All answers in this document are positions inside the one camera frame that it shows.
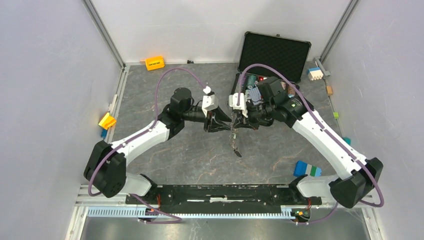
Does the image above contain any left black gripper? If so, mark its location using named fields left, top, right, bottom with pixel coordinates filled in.
left=181, top=104, right=232, bottom=134

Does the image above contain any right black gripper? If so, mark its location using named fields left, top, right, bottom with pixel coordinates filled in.
left=233, top=100, right=275, bottom=131

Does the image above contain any metal keyring with tags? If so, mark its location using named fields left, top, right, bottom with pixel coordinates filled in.
left=229, top=129, right=242, bottom=158

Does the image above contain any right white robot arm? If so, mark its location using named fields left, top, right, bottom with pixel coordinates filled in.
left=228, top=76, right=385, bottom=209

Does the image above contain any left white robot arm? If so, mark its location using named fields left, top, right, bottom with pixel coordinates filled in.
left=83, top=87, right=232, bottom=204

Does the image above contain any blue playing card deck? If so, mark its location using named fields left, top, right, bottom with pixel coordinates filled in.
left=248, top=87, right=262, bottom=104

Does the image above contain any blue green white block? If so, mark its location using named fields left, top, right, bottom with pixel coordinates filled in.
left=293, top=160, right=322, bottom=177

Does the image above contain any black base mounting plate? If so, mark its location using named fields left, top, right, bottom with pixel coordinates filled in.
left=142, top=184, right=322, bottom=214

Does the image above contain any black poker chip case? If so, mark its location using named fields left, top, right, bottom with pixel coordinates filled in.
left=230, top=31, right=312, bottom=95

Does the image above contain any white blue toy block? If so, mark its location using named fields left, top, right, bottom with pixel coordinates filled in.
left=306, top=67, right=324, bottom=81

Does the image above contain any tan wooden cube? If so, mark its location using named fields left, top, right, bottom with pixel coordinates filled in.
left=326, top=85, right=333, bottom=96

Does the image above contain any teal cube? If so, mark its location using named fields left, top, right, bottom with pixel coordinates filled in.
left=342, top=136, right=352, bottom=146

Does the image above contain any yellow orange toy block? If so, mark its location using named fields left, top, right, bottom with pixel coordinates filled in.
left=98, top=112, right=117, bottom=130

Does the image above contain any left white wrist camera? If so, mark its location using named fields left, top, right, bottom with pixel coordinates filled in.
left=201, top=86, right=219, bottom=117

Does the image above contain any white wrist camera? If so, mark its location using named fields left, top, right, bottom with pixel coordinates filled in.
left=228, top=93, right=248, bottom=118
left=201, top=86, right=219, bottom=117

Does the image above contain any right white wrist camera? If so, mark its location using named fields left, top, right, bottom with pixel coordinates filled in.
left=228, top=93, right=248, bottom=118

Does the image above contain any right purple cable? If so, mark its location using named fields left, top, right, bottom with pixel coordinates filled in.
left=236, top=64, right=385, bottom=225

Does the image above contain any purple cable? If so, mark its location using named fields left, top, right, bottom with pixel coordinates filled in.
left=87, top=67, right=211, bottom=225
left=236, top=64, right=385, bottom=225

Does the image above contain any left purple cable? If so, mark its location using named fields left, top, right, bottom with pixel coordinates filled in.
left=87, top=67, right=211, bottom=225

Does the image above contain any white cable duct rail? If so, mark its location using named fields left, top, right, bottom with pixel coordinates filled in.
left=86, top=206, right=300, bottom=220

